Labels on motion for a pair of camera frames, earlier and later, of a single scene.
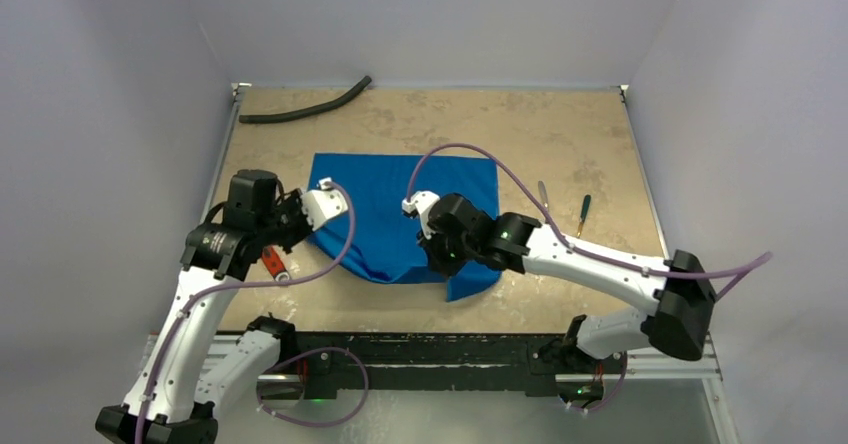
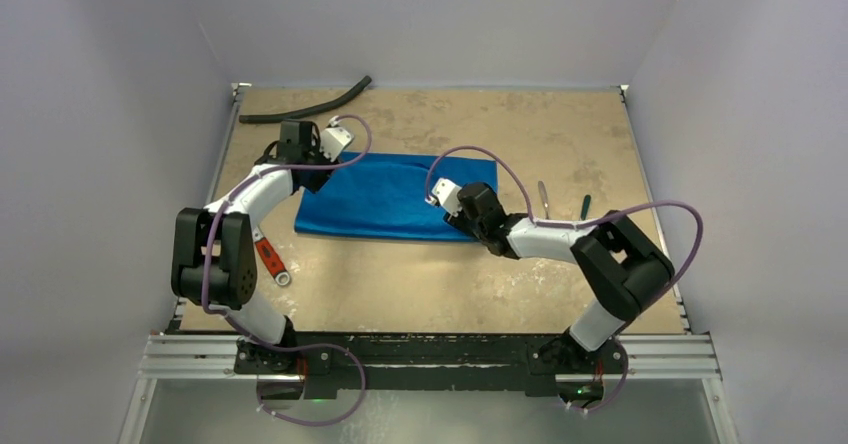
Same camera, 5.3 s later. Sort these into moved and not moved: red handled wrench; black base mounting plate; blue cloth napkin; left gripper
Moved: blue cloth napkin; left gripper
Not moved: black base mounting plate; red handled wrench
